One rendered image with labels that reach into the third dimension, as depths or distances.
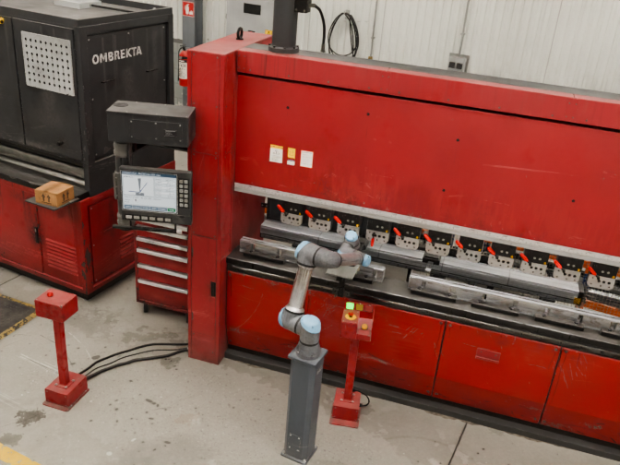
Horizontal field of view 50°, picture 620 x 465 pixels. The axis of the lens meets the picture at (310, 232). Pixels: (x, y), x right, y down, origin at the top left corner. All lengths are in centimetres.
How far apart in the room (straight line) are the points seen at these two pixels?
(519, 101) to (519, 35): 419
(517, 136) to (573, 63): 409
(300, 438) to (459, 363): 119
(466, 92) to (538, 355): 174
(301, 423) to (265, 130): 186
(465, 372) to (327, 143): 179
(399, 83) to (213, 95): 114
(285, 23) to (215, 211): 130
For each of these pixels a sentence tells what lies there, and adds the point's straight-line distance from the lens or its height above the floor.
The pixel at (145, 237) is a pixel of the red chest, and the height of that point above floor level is 73.
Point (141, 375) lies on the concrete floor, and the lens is 510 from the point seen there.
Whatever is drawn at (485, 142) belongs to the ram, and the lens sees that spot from 412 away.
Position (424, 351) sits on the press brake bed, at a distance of 466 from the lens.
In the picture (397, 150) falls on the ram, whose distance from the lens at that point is 420.
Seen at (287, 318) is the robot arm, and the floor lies 97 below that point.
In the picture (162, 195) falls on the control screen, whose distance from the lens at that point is 431.
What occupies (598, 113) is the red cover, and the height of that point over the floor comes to 224.
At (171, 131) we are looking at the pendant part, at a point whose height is 185.
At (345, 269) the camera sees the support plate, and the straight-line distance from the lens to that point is 443.
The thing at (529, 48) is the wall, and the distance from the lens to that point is 817.
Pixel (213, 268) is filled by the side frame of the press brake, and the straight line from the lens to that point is 471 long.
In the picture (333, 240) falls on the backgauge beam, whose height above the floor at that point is 98.
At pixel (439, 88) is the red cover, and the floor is 224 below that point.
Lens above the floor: 312
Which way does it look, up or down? 26 degrees down
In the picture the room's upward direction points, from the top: 5 degrees clockwise
